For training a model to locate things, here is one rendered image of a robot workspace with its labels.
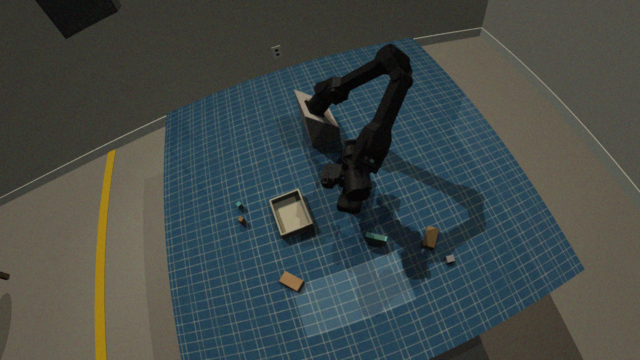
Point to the beige rectangular tray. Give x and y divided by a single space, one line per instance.
291 214

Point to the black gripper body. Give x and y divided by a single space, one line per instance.
345 205

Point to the tan rectangular block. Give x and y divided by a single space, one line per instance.
430 237

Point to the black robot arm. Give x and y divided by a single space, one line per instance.
375 138

